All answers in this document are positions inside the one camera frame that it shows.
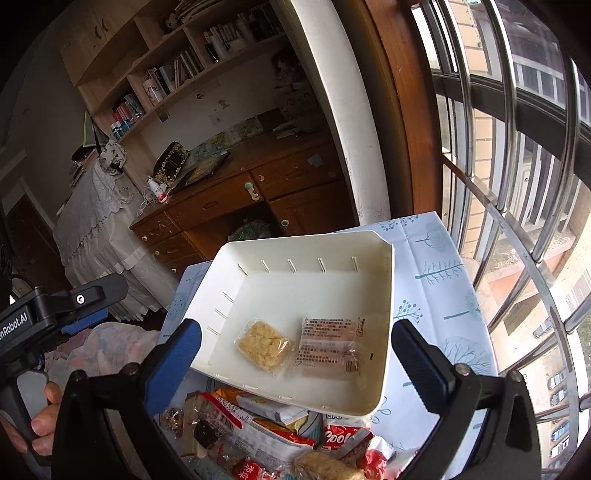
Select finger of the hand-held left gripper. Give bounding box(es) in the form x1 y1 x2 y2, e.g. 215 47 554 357
39 273 129 337

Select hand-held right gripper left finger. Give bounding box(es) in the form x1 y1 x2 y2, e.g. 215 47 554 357
51 318 204 480

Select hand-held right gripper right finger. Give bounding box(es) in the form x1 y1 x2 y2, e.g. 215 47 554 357
390 319 542 480

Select yellow cracker packet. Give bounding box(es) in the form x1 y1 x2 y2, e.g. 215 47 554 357
235 318 296 376

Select clear printed snack packet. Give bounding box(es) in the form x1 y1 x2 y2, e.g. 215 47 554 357
295 315 368 377

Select pile of assorted food packets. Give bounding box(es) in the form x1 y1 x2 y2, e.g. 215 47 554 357
159 387 398 480

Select white plastic bin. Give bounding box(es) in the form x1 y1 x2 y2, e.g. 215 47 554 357
190 230 395 416

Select person's left hand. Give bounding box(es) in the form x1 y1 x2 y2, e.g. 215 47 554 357
0 381 65 462

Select floral quilt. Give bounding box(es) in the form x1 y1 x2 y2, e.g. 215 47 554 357
44 322 162 393

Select white lace cloth cover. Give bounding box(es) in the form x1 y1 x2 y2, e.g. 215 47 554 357
52 157 185 321

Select light blue tree-print tablecloth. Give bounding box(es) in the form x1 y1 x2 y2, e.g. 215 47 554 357
159 211 502 480

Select small red and white gadget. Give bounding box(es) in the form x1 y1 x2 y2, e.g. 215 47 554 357
147 176 170 204

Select white patterned cloth bag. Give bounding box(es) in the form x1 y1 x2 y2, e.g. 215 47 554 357
98 140 127 175

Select metal window bars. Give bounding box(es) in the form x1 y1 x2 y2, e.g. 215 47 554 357
411 0 591 462

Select green and white plastic bag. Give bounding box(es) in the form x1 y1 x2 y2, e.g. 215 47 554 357
228 220 274 241

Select black floral tin box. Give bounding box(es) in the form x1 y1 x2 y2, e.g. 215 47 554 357
152 141 191 185

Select framed picture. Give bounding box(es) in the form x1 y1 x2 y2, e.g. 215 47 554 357
82 108 110 148

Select black flat tray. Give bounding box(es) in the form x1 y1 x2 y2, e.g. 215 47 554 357
172 151 232 189

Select wooden desk with drawers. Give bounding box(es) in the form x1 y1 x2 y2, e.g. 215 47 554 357
129 131 361 278

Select printed paper sheets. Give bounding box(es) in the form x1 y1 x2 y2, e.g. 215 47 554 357
189 116 265 160

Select wooden bookshelf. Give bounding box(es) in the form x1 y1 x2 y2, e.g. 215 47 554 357
60 0 301 153

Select row of books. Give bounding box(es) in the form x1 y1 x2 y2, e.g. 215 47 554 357
203 4 284 63
145 48 206 93

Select wooden window frame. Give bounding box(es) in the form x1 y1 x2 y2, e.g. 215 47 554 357
332 0 446 222

